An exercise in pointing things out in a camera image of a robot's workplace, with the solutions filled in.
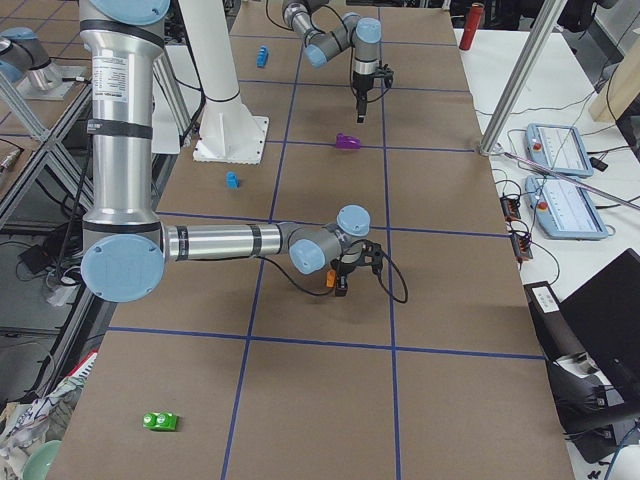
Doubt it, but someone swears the lower teach pendant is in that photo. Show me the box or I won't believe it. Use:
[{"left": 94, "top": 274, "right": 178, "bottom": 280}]
[{"left": 524, "top": 175, "right": 609, "bottom": 240}]

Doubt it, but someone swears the black laptop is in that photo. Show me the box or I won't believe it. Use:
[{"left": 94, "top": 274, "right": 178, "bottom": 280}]
[{"left": 560, "top": 248, "right": 639, "bottom": 400}]

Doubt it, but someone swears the orange trapezoid block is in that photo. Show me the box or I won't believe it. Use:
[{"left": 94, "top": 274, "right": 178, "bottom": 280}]
[{"left": 325, "top": 269, "right": 337, "bottom": 289}]

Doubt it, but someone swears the green double block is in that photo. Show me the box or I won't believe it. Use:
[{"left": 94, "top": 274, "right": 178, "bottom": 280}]
[{"left": 142, "top": 411, "right": 179, "bottom": 432}]

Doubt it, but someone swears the teach pendant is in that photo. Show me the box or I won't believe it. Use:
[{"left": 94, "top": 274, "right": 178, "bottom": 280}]
[
  {"left": 525, "top": 123, "right": 593, "bottom": 178},
  {"left": 524, "top": 175, "right": 609, "bottom": 240}
]

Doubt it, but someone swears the blue block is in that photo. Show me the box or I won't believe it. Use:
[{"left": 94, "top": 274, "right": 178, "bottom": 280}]
[
  {"left": 225, "top": 171, "right": 240, "bottom": 189},
  {"left": 256, "top": 45, "right": 269, "bottom": 68}
]

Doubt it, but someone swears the blue block far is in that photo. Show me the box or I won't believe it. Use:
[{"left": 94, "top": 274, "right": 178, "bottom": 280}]
[{"left": 256, "top": 45, "right": 269, "bottom": 68}]

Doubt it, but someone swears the white remote control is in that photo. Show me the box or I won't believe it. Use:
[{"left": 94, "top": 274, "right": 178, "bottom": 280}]
[{"left": 532, "top": 286, "right": 560, "bottom": 314}]

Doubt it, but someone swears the purple trapezoid block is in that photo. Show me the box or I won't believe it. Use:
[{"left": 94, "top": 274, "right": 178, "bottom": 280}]
[{"left": 334, "top": 133, "right": 362, "bottom": 150}]

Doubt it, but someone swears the aluminium post at table edge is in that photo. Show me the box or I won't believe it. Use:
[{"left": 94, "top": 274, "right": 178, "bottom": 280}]
[{"left": 477, "top": 0, "right": 567, "bottom": 156}]

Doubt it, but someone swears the blue block near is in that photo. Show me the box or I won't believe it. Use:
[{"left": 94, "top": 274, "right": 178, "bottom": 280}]
[{"left": 225, "top": 171, "right": 240, "bottom": 189}]

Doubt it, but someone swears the upper teach pendant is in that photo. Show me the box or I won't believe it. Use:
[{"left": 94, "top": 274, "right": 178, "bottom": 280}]
[{"left": 525, "top": 123, "right": 593, "bottom": 178}]

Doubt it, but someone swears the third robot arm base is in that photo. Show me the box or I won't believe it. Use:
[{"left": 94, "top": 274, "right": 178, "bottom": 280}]
[{"left": 1, "top": 27, "right": 86, "bottom": 101}]

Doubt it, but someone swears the green bowl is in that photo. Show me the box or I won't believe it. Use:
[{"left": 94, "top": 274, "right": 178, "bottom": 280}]
[{"left": 22, "top": 440, "right": 62, "bottom": 480}]

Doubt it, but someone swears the crumpled patterned cloth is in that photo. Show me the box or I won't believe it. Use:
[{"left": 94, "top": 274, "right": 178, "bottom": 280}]
[{"left": 1, "top": 377, "right": 86, "bottom": 479}]

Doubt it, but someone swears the white camera stand column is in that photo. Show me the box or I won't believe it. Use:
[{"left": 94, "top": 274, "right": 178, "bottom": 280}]
[{"left": 179, "top": 0, "right": 269, "bottom": 165}]

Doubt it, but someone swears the red cylinder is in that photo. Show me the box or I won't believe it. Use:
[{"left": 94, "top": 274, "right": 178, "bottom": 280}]
[{"left": 459, "top": 2, "right": 484, "bottom": 51}]

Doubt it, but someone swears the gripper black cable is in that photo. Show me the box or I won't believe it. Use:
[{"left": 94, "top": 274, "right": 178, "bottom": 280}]
[
  {"left": 259, "top": 234, "right": 411, "bottom": 304},
  {"left": 264, "top": 0, "right": 396, "bottom": 106}
]

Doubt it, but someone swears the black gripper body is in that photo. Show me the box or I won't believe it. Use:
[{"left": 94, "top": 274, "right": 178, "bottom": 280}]
[
  {"left": 351, "top": 62, "right": 394, "bottom": 103},
  {"left": 330, "top": 239, "right": 383, "bottom": 283}
]

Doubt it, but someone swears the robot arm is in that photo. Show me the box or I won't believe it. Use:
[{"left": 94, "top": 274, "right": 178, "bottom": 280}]
[
  {"left": 282, "top": 1, "right": 394, "bottom": 123},
  {"left": 79, "top": 1, "right": 370, "bottom": 303}
]

